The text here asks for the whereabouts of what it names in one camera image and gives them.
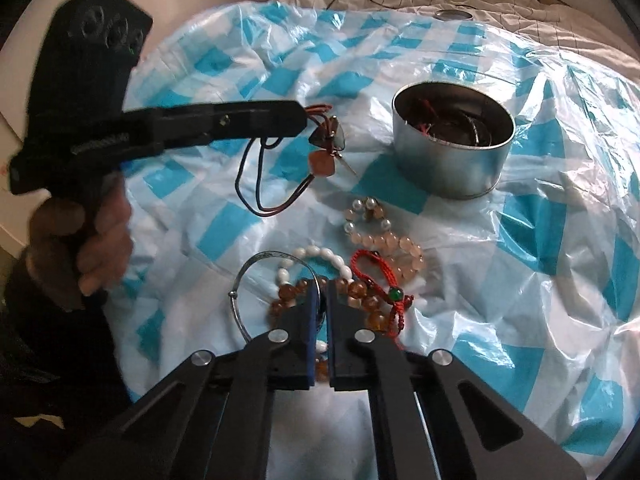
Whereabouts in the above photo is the left hand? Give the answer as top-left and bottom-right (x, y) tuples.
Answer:
(26, 174), (134, 302)

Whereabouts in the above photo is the thin silver bangle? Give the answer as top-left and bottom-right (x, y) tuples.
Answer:
(228, 249), (321, 342)

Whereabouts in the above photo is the pink and pearl bead bracelet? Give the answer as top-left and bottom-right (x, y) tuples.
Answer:
(342, 196), (428, 283)

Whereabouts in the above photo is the red woven cord bracelet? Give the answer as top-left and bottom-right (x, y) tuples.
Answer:
(349, 249), (409, 340)

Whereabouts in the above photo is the black cord pendant necklace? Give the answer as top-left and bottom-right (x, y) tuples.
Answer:
(234, 103), (359, 219)

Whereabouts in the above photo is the amber bead bracelet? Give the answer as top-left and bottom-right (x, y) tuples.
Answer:
(268, 275), (416, 380)

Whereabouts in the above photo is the round silver tin lid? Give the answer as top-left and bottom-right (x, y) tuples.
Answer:
(434, 9), (473, 22)

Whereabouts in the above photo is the white bead bracelet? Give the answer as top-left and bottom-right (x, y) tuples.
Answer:
(275, 245), (355, 285)

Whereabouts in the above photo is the round silver metal tin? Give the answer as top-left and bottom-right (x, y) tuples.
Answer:
(392, 81), (515, 200)

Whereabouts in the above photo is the white bed sheet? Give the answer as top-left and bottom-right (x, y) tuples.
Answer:
(278, 0), (639, 79)

